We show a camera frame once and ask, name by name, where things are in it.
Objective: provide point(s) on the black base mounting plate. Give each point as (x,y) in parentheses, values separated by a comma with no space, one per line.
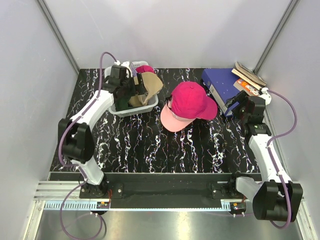
(164,191)

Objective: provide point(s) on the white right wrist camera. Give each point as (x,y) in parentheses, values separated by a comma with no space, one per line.
(264,94)

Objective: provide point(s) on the orange paperback book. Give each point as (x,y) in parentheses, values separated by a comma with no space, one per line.
(242,85)

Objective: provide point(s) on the magenta baseball cap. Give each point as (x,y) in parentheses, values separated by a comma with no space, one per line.
(190,101)

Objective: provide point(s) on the beige baseball cap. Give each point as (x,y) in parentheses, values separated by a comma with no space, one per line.
(152,84)

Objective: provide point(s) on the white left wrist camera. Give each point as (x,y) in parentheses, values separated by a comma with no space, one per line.
(127,65)

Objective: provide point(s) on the lavender baseball cap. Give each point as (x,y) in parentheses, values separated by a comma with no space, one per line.
(133,69)

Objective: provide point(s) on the blue ring binder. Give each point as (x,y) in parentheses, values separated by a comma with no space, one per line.
(220,83)

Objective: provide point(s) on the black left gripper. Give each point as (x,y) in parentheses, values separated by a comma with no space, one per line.
(137,89)

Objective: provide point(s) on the dark green cap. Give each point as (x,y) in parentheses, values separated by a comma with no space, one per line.
(122,104)

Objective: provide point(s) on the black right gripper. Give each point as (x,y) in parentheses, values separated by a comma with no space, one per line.
(241,98)

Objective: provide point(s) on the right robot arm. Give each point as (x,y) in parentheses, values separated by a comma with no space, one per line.
(277,198)

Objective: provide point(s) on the white plastic basket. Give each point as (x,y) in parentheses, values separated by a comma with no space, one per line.
(152,102)

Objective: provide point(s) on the tan paperback book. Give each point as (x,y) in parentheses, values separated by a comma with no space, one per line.
(249,76)

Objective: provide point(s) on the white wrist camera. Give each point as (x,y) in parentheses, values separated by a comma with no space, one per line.
(127,65)
(264,94)

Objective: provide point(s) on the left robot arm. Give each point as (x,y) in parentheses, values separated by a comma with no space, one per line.
(76,146)

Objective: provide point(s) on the light pink baseball cap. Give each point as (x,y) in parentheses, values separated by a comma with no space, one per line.
(175,120)

